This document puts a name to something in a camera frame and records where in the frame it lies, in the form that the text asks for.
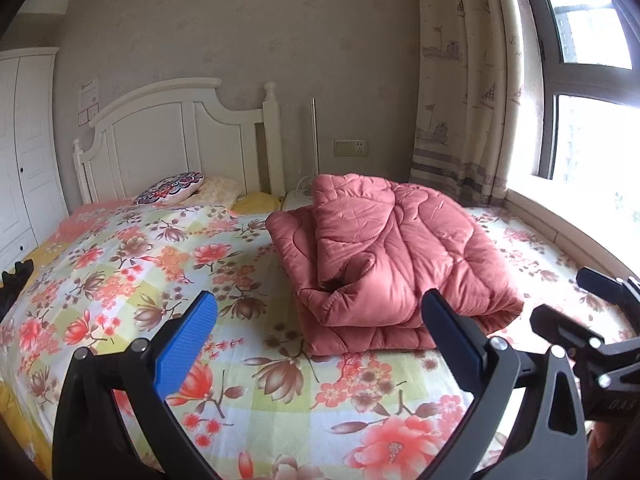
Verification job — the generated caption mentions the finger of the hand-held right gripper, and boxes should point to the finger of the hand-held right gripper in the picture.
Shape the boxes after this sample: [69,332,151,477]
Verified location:
[530,304,608,361]
[576,267,640,318]

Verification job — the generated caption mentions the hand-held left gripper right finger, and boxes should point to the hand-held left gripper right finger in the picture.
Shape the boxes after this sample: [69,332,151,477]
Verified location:
[421,288,592,480]

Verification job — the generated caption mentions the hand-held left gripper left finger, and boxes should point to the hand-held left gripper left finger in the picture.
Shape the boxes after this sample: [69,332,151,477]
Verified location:
[52,291,221,480]

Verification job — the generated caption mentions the pink quilted jacket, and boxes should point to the pink quilted jacket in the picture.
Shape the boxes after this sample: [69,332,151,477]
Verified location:
[265,173,525,358]

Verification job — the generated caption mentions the cream window sill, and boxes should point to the cream window sill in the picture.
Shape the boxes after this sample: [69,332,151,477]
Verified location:
[500,180,640,281]

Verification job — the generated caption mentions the floral bed sheet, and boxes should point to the floral bed sheet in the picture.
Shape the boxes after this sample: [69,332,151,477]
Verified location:
[0,195,640,480]

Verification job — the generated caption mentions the yellow pillow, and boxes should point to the yellow pillow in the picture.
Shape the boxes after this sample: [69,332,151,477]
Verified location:
[231,191,283,216]

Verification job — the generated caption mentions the cream pillow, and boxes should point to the cream pillow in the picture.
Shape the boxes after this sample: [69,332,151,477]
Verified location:
[182,176,243,208]

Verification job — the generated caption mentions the purple patterned pillow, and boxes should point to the purple patterned pillow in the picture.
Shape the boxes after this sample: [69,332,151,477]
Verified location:
[134,172,205,206]

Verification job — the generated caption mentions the white nightstand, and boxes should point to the white nightstand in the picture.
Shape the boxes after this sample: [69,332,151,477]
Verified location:
[281,189,316,211]

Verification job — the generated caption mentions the black object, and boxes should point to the black object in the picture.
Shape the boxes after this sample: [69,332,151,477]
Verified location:
[0,259,35,322]

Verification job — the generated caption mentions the white wooden headboard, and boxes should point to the white wooden headboard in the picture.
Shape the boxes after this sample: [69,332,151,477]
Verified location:
[73,77,286,206]

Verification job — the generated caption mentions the dark framed window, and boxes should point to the dark framed window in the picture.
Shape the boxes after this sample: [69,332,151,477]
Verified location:
[510,0,640,196]

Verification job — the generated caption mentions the white wardrobe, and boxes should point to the white wardrobe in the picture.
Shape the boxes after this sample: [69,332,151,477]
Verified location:
[0,47,70,261]

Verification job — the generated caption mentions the printed cream curtain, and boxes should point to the printed cream curtain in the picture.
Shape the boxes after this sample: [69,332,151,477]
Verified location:
[410,0,531,208]

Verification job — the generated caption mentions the beige wall socket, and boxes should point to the beige wall socket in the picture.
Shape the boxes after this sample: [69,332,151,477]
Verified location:
[334,139,368,158]

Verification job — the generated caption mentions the white wall paper notice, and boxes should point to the white wall paper notice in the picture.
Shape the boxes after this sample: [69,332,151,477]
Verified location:
[77,77,101,126]

